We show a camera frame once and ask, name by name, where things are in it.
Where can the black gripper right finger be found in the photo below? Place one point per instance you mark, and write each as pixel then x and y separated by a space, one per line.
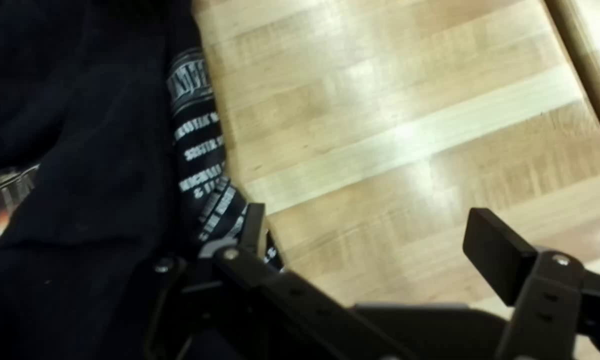
pixel 555 298

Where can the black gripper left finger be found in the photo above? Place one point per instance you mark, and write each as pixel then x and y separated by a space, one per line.
pixel 252 307

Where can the black graphic t-shirt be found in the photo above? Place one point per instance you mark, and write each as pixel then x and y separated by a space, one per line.
pixel 111 106

